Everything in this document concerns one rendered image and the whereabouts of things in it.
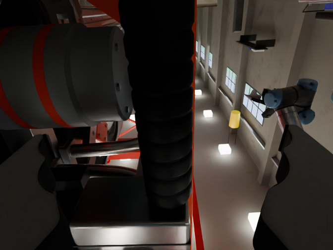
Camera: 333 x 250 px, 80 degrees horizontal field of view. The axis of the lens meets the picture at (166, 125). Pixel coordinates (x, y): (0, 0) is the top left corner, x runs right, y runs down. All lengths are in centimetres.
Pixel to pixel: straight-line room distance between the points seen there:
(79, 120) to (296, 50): 603
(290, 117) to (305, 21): 527
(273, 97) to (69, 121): 78
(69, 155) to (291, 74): 613
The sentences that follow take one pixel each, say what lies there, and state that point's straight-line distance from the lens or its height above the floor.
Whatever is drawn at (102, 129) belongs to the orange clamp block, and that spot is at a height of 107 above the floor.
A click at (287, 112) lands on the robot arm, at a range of 93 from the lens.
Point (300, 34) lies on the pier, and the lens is 612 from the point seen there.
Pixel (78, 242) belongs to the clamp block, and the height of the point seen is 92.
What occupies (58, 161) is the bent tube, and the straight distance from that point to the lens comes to 39.
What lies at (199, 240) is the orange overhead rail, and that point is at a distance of 305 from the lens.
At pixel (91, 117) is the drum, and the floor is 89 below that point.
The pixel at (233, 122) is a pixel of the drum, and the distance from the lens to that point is 919.
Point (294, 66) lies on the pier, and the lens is 628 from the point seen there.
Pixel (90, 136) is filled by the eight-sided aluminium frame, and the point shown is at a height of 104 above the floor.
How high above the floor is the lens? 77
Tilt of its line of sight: 30 degrees up
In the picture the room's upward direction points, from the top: 177 degrees clockwise
